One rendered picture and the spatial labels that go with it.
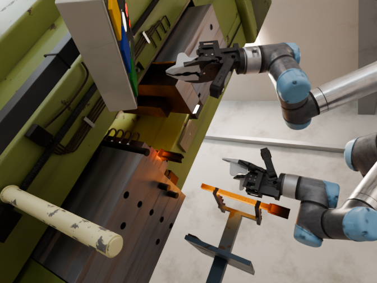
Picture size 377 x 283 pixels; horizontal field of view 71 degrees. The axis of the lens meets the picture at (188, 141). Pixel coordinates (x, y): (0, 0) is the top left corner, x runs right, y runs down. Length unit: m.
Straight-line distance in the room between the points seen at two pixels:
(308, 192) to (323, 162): 3.35
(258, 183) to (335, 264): 2.91
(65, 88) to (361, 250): 3.46
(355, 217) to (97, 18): 0.67
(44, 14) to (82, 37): 0.91
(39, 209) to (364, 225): 0.75
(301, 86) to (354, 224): 0.33
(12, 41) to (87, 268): 0.96
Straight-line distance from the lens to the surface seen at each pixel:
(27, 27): 1.43
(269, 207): 1.31
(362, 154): 1.07
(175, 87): 1.17
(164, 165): 1.16
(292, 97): 0.70
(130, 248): 1.04
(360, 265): 3.73
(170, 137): 1.47
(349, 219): 0.73
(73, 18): 0.55
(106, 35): 0.57
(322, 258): 3.74
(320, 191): 0.85
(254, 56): 0.76
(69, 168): 1.01
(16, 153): 0.92
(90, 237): 0.60
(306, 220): 0.81
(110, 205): 0.93
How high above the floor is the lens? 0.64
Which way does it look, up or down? 24 degrees up
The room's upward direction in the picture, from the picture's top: 25 degrees clockwise
